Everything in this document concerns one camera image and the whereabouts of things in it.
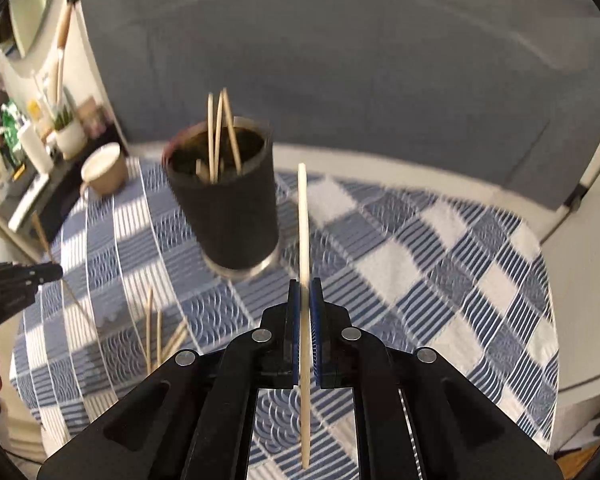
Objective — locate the grey padded headboard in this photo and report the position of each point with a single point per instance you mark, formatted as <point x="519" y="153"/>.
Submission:
<point x="355" y="60"/>

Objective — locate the black cylindrical utensil cup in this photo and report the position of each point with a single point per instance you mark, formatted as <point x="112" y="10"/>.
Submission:
<point x="230" y="220"/>

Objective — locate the white panel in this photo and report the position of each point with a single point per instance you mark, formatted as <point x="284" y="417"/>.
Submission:
<point x="590" y="285"/>

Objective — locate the long bamboo chopstick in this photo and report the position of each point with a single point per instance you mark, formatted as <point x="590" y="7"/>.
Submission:
<point x="232" y="130"/>
<point x="304" y="220"/>
<point x="42" y="237"/>
<point x="219" y="130"/>
<point x="211" y="135"/>

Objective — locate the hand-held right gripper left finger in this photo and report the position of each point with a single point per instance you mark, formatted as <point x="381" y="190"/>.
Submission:
<point x="294" y="332"/>

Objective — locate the white bottle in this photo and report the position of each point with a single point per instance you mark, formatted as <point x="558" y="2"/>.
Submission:
<point x="36" y="150"/>

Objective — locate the white flat device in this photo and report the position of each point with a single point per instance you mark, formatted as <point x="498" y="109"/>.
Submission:
<point x="27" y="202"/>

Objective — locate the wooden hairbrush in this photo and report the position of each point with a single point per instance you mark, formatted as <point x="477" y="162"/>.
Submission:
<point x="60" y="55"/>

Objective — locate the blue patterned tablecloth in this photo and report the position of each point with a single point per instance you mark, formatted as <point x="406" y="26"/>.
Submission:
<point x="405" y="280"/>

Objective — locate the round wall mirror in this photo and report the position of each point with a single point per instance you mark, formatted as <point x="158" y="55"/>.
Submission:
<point x="30" y="5"/>

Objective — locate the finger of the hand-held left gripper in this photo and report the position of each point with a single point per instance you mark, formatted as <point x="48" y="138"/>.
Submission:
<point x="35" y="271"/>
<point x="5" y="305"/>

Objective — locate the beige mug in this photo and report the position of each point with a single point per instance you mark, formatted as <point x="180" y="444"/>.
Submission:
<point x="107" y="172"/>

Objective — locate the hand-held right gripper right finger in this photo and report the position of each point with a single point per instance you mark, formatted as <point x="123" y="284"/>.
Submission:
<point x="316" y="332"/>

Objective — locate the small plant in white pot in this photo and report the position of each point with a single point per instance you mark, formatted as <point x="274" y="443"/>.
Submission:
<point x="70" y="135"/>

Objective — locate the pile of wooden chopsticks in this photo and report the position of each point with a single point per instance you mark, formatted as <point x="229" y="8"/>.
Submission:
<point x="149" y="325"/>

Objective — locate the black shelf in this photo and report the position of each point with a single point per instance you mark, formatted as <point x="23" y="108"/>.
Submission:
<point x="65" y="185"/>

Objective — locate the pink jar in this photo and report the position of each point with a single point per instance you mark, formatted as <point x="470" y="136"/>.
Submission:
<point x="91" y="117"/>

